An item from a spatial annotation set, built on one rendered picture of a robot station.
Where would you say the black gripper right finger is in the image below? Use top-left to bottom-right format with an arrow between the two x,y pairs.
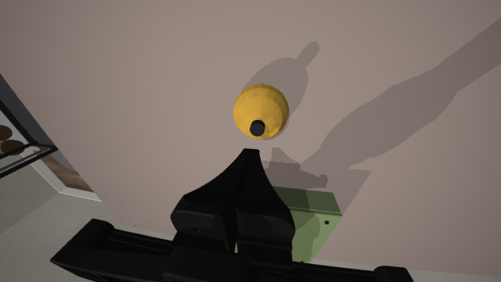
236,149 -> 295,270

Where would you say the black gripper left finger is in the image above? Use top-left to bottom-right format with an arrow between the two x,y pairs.
170,148 -> 251,252

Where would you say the gold dome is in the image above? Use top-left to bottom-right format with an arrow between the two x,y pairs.
233,84 -> 289,139

